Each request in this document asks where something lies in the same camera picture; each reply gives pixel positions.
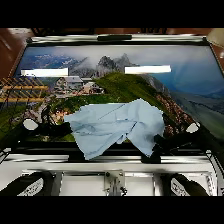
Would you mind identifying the light blue shirt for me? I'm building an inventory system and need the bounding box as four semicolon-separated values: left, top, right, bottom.
63;97;166;161

